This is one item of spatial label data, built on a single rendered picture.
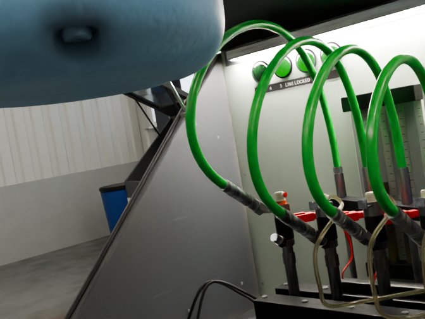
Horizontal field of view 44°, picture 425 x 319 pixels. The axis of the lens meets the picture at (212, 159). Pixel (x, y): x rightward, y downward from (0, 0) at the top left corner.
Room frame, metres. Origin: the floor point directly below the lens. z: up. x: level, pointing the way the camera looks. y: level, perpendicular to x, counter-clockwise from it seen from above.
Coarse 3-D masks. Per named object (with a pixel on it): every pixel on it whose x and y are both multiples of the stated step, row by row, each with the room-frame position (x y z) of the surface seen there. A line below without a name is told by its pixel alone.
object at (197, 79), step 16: (240, 32) 0.83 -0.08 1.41; (288, 32) 0.92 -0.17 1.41; (208, 64) 0.76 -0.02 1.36; (304, 64) 0.97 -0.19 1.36; (192, 80) 0.75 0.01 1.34; (192, 96) 0.73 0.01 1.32; (320, 96) 0.99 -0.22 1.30; (192, 112) 0.73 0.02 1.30; (192, 128) 0.73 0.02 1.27; (192, 144) 0.73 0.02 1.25; (336, 144) 1.00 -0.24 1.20; (336, 160) 1.00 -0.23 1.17; (208, 176) 0.74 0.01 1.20
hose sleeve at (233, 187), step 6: (228, 180) 0.77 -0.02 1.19; (228, 186) 0.76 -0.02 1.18; (234, 186) 0.77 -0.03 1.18; (228, 192) 0.77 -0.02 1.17; (234, 192) 0.77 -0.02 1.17; (240, 192) 0.78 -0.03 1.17; (246, 192) 0.79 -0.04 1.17; (234, 198) 0.78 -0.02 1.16; (240, 198) 0.78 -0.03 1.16; (246, 198) 0.79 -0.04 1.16; (252, 198) 0.80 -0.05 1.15; (246, 204) 0.79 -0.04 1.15; (252, 204) 0.80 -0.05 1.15; (258, 204) 0.81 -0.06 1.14
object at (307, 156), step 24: (360, 48) 0.76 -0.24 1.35; (312, 96) 0.66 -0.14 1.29; (384, 96) 0.82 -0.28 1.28; (312, 120) 0.65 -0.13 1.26; (312, 144) 0.64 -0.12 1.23; (312, 168) 0.63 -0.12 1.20; (408, 168) 0.83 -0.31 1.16; (312, 192) 0.64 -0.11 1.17; (408, 192) 0.83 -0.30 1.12; (336, 216) 0.66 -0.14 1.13; (360, 240) 0.71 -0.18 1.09
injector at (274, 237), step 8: (288, 208) 0.85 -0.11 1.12; (280, 224) 0.85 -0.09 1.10; (280, 232) 0.85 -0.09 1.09; (288, 232) 0.85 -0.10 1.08; (272, 240) 0.83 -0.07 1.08; (280, 240) 0.84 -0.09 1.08; (288, 240) 0.85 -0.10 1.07; (288, 248) 0.85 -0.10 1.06; (288, 256) 0.85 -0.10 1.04; (288, 264) 0.85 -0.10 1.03; (288, 272) 0.85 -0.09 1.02; (296, 272) 0.85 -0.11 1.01; (288, 280) 0.85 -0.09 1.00; (296, 280) 0.85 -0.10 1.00; (288, 288) 0.86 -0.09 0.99; (296, 288) 0.85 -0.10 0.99
